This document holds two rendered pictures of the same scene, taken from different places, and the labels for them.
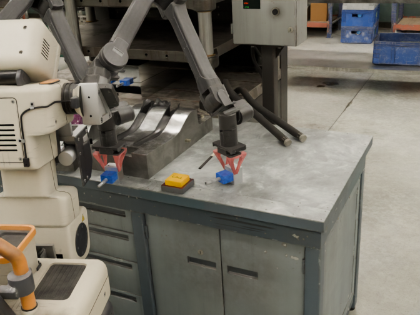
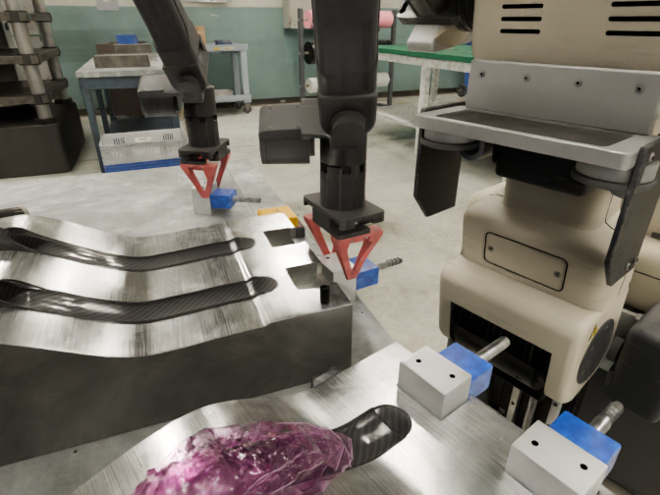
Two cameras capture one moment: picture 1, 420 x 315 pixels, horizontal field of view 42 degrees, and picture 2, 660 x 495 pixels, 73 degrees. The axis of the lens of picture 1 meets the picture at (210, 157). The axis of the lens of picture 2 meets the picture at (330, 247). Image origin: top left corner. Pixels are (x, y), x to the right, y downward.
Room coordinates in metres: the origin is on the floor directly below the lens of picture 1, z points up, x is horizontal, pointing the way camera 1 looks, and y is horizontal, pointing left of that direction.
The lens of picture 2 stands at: (2.12, 0.68, 1.15)
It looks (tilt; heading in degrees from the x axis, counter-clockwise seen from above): 27 degrees down; 221
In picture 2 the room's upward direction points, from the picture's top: straight up
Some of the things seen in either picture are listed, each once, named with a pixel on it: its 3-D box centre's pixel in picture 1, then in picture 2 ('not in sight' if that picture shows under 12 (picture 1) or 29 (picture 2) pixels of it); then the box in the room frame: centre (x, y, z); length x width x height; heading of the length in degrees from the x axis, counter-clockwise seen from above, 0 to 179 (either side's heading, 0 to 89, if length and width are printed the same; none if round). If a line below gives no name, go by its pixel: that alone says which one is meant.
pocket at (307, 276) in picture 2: not in sight; (310, 289); (1.81, 0.37, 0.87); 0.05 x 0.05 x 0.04; 62
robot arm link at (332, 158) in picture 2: (107, 120); (338, 140); (1.71, 0.33, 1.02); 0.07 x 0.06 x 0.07; 133
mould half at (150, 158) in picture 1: (152, 131); (96, 303); (1.98, 0.21, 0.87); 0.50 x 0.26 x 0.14; 152
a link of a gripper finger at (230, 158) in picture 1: (232, 159); (209, 168); (1.63, -0.07, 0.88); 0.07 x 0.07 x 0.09; 34
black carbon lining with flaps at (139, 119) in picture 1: (147, 120); (101, 267); (1.98, 0.23, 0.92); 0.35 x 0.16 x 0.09; 152
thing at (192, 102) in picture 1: (146, 84); not in sight; (3.04, 0.33, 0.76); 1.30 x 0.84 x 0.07; 62
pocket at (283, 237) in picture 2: (129, 154); (284, 248); (1.76, 0.28, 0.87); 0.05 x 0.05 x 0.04; 62
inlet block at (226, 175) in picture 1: (222, 177); (228, 198); (1.62, -0.04, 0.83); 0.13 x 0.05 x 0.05; 124
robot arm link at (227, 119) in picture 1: (229, 119); (195, 100); (1.65, -0.07, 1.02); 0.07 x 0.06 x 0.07; 136
